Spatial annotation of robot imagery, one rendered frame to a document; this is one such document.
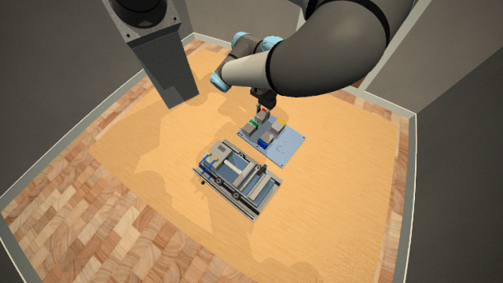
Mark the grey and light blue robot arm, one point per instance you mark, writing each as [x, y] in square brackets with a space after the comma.
[339, 44]

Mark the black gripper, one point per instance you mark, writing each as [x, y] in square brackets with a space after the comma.
[267, 94]

